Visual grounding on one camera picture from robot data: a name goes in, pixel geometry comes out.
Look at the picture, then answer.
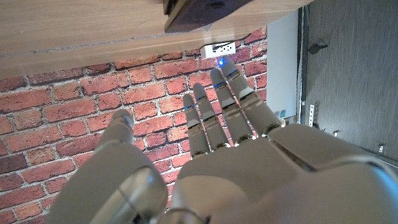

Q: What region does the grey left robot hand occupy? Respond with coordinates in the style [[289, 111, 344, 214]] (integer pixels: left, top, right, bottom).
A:
[[45, 55, 398, 224]]

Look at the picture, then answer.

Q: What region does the black stapler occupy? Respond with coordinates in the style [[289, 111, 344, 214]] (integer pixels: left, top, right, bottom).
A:
[[163, 0, 254, 34]]

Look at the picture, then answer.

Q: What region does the white power strip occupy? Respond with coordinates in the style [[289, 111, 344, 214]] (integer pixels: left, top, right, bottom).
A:
[[200, 41, 236, 60]]

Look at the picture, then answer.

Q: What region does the dark grey door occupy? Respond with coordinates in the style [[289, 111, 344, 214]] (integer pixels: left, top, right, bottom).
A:
[[298, 0, 398, 162]]

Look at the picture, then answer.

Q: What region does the red brick printed backdrop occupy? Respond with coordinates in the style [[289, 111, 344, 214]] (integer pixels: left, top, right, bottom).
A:
[[0, 26, 268, 224]]

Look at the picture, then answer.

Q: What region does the black door handle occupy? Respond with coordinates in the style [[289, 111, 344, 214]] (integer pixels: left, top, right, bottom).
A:
[[307, 43, 329, 55]]

